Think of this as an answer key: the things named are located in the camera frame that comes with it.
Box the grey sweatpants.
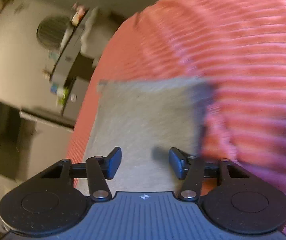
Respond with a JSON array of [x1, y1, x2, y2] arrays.
[[84, 77, 213, 193]]

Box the grey cabinet with knob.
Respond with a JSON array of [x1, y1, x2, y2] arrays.
[[61, 77, 89, 121]]

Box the grey dressing table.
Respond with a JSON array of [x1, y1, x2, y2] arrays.
[[44, 3, 99, 86]]

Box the red ribbed bedspread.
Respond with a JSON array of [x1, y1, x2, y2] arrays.
[[66, 0, 286, 240]]

